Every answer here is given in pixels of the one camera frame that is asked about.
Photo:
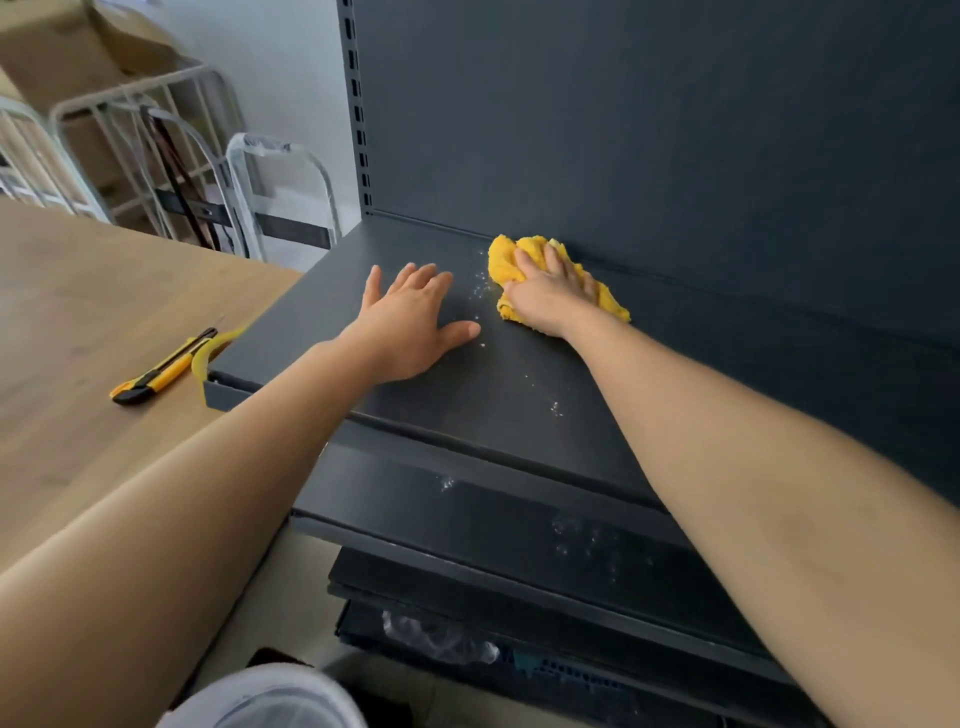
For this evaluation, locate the person's left thumb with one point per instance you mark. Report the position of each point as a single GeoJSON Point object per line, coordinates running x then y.
{"type": "Point", "coordinates": [459, 334]}

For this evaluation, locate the person's left hand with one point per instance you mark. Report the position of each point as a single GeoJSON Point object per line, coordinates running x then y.
{"type": "Point", "coordinates": [401, 337]}

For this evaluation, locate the person's right thumb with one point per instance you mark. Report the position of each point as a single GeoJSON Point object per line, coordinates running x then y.
{"type": "Point", "coordinates": [513, 289]}

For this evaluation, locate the person's right little finger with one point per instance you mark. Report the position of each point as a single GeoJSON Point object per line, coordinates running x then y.
{"type": "Point", "coordinates": [592, 289]}

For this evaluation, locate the brown cardboard box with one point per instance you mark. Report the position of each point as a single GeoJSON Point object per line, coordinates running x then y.
{"type": "Point", "coordinates": [67, 45]}

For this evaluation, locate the person's right hand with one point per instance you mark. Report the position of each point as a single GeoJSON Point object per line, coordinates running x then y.
{"type": "Point", "coordinates": [547, 300]}

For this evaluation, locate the plastic-wrapped white metal frame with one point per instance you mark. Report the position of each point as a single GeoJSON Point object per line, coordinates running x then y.
{"type": "Point", "coordinates": [289, 195]}

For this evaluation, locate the person's left middle finger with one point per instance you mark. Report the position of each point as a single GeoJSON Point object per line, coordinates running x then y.
{"type": "Point", "coordinates": [421, 278]}

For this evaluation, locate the dark shelf back panel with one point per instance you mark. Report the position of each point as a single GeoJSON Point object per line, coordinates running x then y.
{"type": "Point", "coordinates": [637, 120]}

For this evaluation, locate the yellow cleaning cloth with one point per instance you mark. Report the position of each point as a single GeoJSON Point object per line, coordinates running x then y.
{"type": "Point", "coordinates": [506, 262]}

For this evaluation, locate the person's right forearm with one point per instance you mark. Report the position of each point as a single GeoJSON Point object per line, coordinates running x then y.
{"type": "Point", "coordinates": [765, 510]}

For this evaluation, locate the dark slotted shelf upright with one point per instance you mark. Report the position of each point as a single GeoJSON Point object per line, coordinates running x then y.
{"type": "Point", "coordinates": [356, 105]}

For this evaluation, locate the person's right middle finger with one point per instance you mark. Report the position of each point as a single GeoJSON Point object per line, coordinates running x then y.
{"type": "Point", "coordinates": [556, 259]}

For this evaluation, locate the clear crumpled plastic wrap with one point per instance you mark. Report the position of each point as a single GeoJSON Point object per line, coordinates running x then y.
{"type": "Point", "coordinates": [439, 639]}

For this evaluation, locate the person's left little finger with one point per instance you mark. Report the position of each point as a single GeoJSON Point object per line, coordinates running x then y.
{"type": "Point", "coordinates": [372, 285]}

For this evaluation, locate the dark metal shelf board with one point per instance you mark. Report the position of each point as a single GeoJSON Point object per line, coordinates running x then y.
{"type": "Point", "coordinates": [465, 600]}
{"type": "Point", "coordinates": [487, 517]}
{"type": "Point", "coordinates": [510, 375]}

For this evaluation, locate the white plastic bucket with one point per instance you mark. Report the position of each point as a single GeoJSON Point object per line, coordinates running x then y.
{"type": "Point", "coordinates": [270, 701]}

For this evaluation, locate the person's left forearm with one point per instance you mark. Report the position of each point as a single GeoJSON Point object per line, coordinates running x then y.
{"type": "Point", "coordinates": [150, 540]}

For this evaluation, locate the yellow black utility knife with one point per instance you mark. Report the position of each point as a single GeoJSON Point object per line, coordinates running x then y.
{"type": "Point", "coordinates": [161, 371]}

